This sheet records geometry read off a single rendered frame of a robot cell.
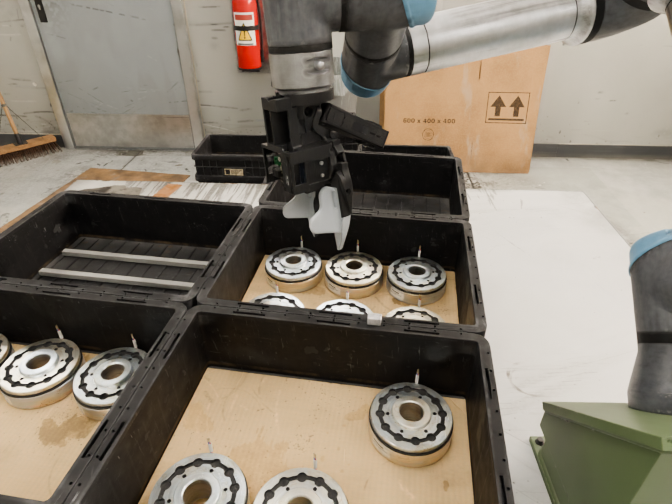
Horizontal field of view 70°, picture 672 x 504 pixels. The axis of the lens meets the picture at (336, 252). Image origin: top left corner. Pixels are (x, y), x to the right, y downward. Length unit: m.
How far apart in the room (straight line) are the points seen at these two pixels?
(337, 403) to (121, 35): 3.37
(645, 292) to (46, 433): 0.79
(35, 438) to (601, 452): 0.68
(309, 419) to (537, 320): 0.57
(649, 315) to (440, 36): 0.46
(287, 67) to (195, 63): 3.12
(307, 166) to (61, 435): 0.46
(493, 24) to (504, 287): 0.59
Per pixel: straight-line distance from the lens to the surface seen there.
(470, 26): 0.74
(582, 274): 1.25
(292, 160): 0.58
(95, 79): 3.97
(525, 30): 0.78
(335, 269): 0.85
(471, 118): 3.43
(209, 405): 0.69
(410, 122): 3.37
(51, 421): 0.75
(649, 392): 0.74
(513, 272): 1.19
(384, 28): 0.61
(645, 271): 0.75
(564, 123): 3.88
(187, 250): 1.01
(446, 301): 0.85
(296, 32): 0.57
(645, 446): 0.58
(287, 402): 0.68
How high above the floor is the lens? 1.35
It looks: 33 degrees down
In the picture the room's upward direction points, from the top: straight up
